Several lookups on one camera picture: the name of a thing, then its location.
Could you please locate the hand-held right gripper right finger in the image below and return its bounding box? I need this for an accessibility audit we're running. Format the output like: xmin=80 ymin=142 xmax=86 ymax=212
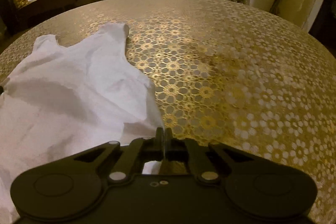
xmin=164 ymin=128 xmax=263 ymax=185

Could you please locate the white tank top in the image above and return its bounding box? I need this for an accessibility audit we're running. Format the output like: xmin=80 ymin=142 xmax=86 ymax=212
xmin=0 ymin=23 xmax=166 ymax=222

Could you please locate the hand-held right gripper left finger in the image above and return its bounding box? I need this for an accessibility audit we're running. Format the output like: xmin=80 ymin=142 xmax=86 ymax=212
xmin=68 ymin=127 xmax=164 ymax=185

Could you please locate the gold lace tablecloth table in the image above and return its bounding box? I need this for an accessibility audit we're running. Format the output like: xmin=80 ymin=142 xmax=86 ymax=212
xmin=0 ymin=0 xmax=336 ymax=224

